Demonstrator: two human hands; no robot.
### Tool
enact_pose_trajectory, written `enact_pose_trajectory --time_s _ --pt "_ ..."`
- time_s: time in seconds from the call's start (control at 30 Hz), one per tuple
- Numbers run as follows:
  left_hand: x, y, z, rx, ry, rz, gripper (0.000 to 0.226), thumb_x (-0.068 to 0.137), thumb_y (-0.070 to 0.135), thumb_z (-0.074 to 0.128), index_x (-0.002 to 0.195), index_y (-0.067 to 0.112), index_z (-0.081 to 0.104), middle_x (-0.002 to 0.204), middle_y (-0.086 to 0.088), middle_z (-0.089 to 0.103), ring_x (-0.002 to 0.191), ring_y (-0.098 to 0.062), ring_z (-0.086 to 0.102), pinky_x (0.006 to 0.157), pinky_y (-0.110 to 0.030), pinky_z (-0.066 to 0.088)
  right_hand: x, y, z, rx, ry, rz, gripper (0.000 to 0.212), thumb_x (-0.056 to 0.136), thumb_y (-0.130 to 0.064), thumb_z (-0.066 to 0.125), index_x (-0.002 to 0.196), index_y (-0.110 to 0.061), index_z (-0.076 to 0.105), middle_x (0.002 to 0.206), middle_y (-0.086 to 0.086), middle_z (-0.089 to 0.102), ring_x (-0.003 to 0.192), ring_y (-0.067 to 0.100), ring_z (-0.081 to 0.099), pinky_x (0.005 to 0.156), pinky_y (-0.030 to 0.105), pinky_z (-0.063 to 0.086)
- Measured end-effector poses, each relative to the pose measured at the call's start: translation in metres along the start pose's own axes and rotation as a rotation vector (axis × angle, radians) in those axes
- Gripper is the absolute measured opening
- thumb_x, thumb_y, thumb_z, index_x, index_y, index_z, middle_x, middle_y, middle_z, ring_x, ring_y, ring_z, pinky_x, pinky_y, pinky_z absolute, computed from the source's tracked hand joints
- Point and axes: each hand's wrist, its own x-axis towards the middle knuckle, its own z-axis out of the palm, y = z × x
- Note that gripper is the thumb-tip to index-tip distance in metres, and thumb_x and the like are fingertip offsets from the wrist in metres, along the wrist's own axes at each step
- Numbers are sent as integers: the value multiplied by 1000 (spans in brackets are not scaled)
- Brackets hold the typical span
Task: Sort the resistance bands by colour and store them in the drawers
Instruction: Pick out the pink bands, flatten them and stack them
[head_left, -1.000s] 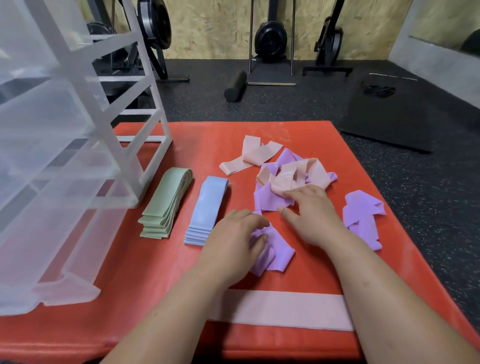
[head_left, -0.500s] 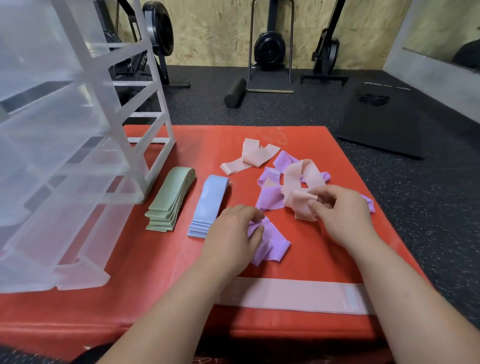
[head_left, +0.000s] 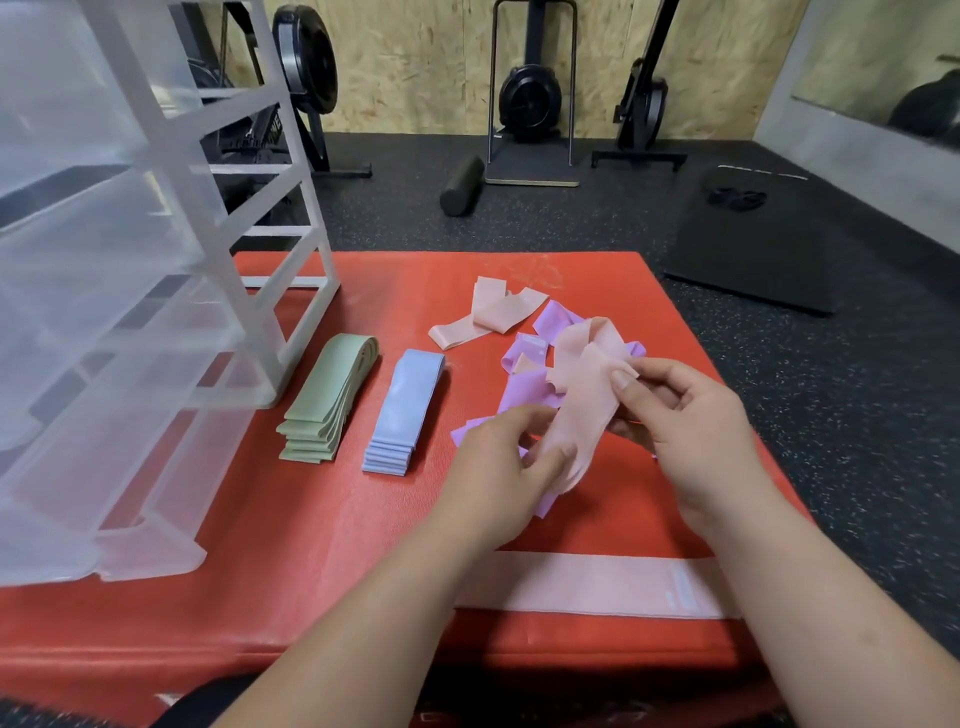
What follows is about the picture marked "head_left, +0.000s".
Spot clear plastic drawer unit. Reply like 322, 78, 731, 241
0, 0, 341, 410

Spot stack of green bands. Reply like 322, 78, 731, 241
275, 333, 380, 464

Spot wall mirror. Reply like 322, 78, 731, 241
791, 0, 960, 155

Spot person's right hand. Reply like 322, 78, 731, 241
608, 357, 774, 526

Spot black exercise mat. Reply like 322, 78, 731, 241
663, 166, 841, 316

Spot person's left hand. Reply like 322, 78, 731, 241
431, 404, 579, 556

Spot black upright rowing machine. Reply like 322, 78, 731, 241
590, 0, 690, 172

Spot person's right forearm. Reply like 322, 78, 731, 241
701, 479, 960, 728

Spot stack of blue bands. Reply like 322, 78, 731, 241
361, 348, 446, 478

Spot stack of pink bands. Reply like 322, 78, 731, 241
455, 551, 740, 622

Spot red soft plyo box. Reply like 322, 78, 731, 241
0, 251, 815, 728

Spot person's black trousers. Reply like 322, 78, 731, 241
153, 673, 260, 728

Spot black ski machine with stand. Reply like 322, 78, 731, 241
483, 0, 583, 189

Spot person's left forearm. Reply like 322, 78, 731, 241
213, 517, 511, 728

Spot black foam roller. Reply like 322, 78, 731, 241
439, 155, 487, 219

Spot black straps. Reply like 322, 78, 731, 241
707, 187, 769, 213

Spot translucent plastic drawer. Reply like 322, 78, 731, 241
97, 404, 260, 583
0, 0, 151, 204
0, 277, 279, 586
0, 164, 249, 451

